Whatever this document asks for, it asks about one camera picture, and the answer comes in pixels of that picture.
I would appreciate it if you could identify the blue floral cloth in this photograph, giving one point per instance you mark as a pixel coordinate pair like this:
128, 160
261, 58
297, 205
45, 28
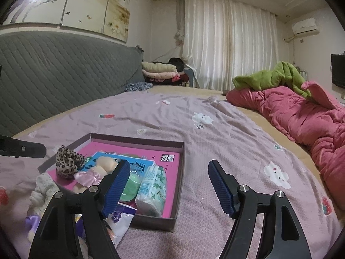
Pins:
138, 87

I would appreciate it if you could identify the green fleece blanket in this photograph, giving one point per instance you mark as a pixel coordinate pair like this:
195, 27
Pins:
258, 79

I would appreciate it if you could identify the grey quilted headboard cover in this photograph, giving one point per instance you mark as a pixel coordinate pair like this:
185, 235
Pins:
67, 67

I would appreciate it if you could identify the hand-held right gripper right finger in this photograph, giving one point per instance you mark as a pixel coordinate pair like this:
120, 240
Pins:
221, 188

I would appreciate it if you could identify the grey bedside cabinet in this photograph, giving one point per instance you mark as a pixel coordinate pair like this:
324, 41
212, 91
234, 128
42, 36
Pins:
191, 77

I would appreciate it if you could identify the cartoon face tissue packet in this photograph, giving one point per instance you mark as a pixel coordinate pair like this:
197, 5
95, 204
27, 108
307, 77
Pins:
121, 221

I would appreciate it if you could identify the metal chair rail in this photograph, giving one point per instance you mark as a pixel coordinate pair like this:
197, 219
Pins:
303, 72

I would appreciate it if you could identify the black television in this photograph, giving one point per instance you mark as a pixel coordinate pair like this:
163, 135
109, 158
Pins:
339, 70

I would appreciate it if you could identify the large green leaf tissue packet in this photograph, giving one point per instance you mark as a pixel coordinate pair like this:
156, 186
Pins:
151, 191

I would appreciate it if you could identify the leopard print scrunchie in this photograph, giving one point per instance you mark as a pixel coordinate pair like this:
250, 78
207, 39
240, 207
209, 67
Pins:
67, 162

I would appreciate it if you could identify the curtain tassel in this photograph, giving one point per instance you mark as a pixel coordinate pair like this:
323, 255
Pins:
179, 37

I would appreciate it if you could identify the black cloth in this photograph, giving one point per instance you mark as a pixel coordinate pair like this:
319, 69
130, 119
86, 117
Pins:
176, 63

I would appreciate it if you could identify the blue book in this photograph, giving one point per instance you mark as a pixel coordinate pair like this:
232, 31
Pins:
145, 164

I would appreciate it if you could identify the pink quilt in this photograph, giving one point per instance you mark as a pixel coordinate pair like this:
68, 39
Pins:
296, 113

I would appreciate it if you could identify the pink book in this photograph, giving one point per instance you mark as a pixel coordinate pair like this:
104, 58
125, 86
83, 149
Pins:
172, 172

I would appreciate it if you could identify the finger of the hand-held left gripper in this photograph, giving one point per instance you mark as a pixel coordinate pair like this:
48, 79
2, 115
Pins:
29, 149

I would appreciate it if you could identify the floral wall painting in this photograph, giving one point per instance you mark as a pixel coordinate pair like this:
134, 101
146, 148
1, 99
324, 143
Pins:
89, 5

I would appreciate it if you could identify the shallow brown cardboard box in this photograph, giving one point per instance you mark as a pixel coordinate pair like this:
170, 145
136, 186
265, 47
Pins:
167, 221

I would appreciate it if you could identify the pink folded cloth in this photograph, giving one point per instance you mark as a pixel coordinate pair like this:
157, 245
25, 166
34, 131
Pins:
161, 75

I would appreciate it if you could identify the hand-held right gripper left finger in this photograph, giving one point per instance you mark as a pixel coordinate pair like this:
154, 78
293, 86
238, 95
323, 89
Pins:
116, 191

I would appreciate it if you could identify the dark red folded cloth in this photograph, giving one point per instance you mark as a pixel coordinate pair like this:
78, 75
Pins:
178, 82

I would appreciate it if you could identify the green sponge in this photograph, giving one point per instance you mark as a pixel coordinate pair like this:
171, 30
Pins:
132, 186

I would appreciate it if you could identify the white air conditioner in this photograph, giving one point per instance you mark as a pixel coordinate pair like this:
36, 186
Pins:
304, 26

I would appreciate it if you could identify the white curtain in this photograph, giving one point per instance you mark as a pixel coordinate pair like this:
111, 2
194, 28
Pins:
229, 45

